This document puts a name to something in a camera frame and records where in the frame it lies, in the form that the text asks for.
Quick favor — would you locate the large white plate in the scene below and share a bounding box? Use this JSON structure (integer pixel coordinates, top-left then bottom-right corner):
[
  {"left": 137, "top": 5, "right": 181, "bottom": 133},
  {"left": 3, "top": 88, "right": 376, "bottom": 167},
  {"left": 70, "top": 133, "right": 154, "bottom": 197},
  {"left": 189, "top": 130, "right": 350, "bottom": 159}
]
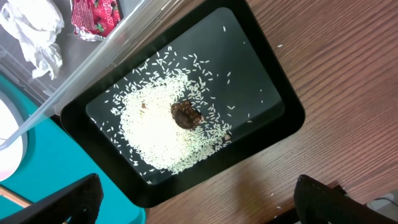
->
[{"left": 1, "top": 92, "right": 28, "bottom": 181}]

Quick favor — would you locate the wooden chopstick right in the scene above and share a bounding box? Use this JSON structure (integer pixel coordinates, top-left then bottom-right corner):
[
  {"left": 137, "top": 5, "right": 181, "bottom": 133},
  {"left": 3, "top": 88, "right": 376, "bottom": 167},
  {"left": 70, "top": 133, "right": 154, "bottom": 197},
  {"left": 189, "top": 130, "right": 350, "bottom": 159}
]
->
[{"left": 0, "top": 185, "right": 32, "bottom": 208}]

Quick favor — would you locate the teal serving tray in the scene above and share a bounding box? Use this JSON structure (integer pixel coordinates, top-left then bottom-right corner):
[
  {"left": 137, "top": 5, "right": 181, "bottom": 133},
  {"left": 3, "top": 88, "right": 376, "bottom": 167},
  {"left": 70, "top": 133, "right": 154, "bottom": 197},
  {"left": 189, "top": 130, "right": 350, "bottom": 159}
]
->
[{"left": 0, "top": 73, "right": 147, "bottom": 224}]

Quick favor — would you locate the brown food scrap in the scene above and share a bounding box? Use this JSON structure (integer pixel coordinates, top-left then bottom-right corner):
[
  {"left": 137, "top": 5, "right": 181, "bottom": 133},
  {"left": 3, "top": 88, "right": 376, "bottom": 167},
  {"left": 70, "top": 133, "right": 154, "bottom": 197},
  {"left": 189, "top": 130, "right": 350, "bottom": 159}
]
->
[{"left": 170, "top": 100, "right": 203, "bottom": 129}]

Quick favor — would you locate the clear plastic waste bin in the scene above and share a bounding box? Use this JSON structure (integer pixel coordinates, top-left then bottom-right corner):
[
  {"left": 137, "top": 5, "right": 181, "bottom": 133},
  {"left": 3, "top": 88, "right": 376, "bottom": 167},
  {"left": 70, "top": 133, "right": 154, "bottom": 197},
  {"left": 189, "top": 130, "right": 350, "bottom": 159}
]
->
[{"left": 0, "top": 0, "right": 184, "bottom": 152}]

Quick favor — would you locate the white tissue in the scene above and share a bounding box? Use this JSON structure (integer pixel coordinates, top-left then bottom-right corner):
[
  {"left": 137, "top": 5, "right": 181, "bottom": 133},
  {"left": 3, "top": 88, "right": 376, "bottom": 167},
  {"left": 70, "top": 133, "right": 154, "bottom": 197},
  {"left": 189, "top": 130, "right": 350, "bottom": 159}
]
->
[{"left": 1, "top": 0, "right": 65, "bottom": 79}]

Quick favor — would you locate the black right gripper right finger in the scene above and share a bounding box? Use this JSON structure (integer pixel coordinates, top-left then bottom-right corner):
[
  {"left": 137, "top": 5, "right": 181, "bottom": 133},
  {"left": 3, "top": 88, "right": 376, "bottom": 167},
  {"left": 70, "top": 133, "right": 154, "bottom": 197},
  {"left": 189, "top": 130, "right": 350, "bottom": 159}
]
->
[{"left": 294, "top": 175, "right": 397, "bottom": 224}]

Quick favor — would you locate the rice pile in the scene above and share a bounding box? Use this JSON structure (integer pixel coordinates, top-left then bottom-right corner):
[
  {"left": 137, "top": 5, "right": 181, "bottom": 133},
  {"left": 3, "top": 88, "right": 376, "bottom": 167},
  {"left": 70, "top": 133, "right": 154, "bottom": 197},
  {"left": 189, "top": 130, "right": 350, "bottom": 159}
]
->
[{"left": 88, "top": 41, "right": 238, "bottom": 184}]

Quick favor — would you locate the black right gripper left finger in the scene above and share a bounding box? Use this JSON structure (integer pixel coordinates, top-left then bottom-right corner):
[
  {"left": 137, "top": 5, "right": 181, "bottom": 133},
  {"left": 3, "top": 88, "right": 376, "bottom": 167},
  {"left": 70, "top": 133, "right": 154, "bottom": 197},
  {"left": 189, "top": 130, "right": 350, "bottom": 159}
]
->
[{"left": 1, "top": 173, "right": 103, "bottom": 224}]

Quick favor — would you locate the red snack wrapper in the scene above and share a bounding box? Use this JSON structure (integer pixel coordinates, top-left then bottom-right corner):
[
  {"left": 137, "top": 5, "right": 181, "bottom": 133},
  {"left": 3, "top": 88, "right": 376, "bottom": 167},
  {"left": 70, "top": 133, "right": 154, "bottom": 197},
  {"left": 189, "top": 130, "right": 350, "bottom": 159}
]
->
[{"left": 70, "top": 0, "right": 121, "bottom": 42}]

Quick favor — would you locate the black waste tray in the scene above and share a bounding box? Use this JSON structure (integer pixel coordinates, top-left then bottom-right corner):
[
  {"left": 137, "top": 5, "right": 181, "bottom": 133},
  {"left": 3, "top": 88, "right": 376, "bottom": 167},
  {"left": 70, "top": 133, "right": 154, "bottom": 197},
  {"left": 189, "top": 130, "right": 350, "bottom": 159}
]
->
[{"left": 60, "top": 0, "right": 305, "bottom": 208}]

